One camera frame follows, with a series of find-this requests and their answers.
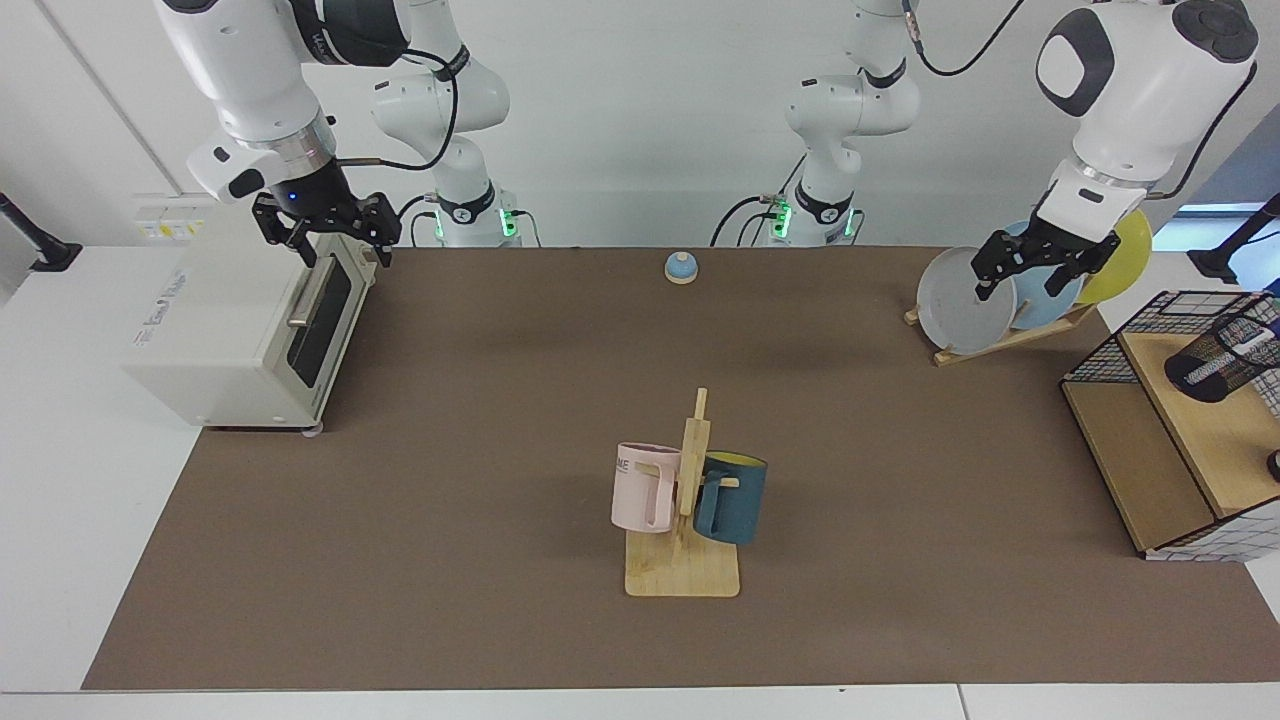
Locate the small black round object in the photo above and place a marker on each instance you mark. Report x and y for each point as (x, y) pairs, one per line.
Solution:
(1275, 466)

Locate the grey plate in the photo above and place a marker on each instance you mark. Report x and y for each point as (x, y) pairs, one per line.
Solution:
(955, 315)

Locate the brown table cloth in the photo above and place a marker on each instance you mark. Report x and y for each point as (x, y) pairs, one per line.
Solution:
(500, 560)

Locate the small blue round bell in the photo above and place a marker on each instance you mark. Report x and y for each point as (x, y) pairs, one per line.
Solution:
(681, 267)

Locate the wooden plate rack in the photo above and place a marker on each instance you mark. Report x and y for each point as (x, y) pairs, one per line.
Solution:
(1000, 342)

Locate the wooden cup stand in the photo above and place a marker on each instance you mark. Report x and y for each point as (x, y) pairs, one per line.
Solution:
(685, 575)

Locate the dark blue cup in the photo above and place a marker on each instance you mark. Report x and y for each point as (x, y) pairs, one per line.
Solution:
(740, 500)

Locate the black mesh pen holder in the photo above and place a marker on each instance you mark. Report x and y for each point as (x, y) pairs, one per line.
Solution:
(1200, 390)

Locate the yellow plate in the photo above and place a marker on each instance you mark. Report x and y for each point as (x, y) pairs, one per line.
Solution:
(1120, 270)

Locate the white grid-patterned cloth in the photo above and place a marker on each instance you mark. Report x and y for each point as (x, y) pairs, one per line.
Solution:
(1210, 545)

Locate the light blue plate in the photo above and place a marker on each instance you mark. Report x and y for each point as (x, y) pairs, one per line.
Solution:
(1035, 305)

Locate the pale toaster oven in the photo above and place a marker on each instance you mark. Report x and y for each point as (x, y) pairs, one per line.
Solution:
(220, 330)

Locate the white socket box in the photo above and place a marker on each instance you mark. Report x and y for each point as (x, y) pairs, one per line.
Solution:
(170, 215)

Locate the pink cup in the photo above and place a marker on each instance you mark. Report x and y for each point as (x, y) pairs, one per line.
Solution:
(640, 490)

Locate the blue and white marker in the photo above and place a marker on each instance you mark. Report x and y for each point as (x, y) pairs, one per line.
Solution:
(1220, 362)

